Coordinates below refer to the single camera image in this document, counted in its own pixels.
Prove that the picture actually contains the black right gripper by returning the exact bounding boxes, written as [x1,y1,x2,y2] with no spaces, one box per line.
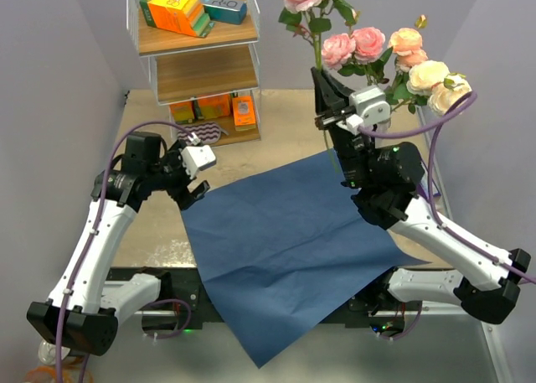
[314,65,373,187]

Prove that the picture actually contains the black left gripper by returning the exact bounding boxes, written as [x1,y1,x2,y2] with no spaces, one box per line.
[147,140,209,210]

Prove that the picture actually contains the pink double rose stem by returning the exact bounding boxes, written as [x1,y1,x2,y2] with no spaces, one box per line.
[321,27,391,85]

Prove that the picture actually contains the peach rose stem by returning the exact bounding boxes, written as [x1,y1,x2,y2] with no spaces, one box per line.
[385,14,428,106]

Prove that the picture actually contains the pink bud rose stem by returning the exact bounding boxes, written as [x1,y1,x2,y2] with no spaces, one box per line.
[276,0,361,174]

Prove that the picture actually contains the blue wrapping paper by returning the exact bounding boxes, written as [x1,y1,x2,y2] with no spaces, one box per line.
[182,153,419,367]

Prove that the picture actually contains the cream white rose stem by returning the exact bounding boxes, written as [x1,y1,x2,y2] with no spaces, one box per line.
[390,60,472,116]

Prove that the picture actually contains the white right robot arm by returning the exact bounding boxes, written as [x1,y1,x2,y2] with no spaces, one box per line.
[311,67,531,324]

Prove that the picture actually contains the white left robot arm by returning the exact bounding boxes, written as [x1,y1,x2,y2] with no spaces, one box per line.
[27,132,216,356]

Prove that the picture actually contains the striped purple white sponge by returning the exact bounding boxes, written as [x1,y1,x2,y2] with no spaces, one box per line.
[177,122,229,145]

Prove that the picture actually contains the orange box left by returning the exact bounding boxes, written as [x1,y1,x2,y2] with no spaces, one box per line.
[168,101,195,124]

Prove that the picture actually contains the orange box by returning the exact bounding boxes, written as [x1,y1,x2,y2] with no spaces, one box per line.
[168,101,195,124]
[197,94,232,120]

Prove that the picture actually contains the orange packet right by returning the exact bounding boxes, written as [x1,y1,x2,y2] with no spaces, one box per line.
[232,96,256,132]

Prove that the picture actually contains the orange box middle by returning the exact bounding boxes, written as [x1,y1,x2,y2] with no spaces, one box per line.
[197,94,232,120]

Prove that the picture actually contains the purple box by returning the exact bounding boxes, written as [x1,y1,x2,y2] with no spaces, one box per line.
[418,160,442,201]

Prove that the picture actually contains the teal box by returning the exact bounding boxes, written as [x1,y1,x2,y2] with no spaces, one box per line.
[200,0,247,25]

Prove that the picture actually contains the orange sponge pack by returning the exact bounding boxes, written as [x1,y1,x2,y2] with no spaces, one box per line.
[140,0,212,38]

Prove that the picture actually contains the orange plastic container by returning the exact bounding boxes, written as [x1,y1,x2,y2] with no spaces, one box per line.
[23,357,95,383]

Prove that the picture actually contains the tin can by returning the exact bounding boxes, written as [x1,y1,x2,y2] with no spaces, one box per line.
[38,340,56,366]

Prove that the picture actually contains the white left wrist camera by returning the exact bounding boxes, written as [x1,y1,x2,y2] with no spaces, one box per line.
[181,145,217,179]

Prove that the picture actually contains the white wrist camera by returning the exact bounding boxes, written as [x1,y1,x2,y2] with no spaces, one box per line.
[345,85,391,135]
[181,145,217,179]

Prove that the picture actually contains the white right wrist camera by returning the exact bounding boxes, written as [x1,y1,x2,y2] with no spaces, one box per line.
[345,85,391,135]

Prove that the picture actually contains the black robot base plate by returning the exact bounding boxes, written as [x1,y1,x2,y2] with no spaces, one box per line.
[104,267,424,332]

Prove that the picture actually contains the white wire wooden shelf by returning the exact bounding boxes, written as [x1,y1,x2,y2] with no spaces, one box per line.
[126,0,260,127]

